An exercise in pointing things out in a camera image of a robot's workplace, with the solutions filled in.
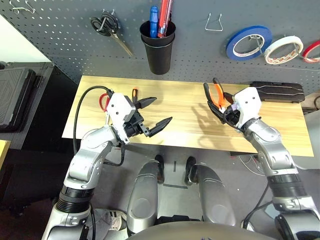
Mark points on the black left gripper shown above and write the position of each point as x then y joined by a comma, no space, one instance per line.
133,126

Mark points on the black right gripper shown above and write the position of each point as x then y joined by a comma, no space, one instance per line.
232,116

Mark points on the orange black pliers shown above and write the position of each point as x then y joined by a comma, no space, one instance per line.
218,92

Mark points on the white tape roll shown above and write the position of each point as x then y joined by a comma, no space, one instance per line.
285,40

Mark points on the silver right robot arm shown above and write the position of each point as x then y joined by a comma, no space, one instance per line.
272,147

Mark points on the grey perforated pegboard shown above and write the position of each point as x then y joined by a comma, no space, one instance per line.
195,62

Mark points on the silver pegboard hook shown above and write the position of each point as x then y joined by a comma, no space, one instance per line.
108,13
298,51
17,9
258,43

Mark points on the blue tape roll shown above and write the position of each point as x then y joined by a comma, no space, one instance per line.
231,51

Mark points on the black plastic cup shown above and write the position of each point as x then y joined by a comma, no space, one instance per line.
160,60

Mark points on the black tool case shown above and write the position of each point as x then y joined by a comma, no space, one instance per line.
280,92

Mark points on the silver left robot leg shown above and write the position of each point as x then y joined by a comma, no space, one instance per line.
142,200

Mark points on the silver robot leg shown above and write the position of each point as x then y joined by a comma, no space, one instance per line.
215,200
142,200

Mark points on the brown cardboard box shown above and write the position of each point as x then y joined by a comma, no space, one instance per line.
310,100

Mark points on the silver right robot leg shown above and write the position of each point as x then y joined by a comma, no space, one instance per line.
215,200

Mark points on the black shelf cabinet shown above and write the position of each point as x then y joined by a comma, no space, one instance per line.
50,112

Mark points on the red tape roll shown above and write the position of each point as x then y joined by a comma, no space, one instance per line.
310,47

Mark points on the white sneaker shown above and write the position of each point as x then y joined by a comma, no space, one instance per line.
112,220

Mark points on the grey robot torso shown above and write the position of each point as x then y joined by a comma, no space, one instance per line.
190,231

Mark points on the large black ribbed case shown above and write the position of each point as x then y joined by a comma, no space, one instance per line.
15,95

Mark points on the yellow box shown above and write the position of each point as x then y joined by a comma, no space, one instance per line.
3,152

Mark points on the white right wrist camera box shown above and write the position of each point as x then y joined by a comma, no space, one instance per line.
246,105

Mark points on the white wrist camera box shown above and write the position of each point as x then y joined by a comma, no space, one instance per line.
120,110
246,105

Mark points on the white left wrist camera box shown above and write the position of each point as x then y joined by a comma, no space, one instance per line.
120,110

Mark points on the black metal table frame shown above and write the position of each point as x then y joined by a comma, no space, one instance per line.
235,153

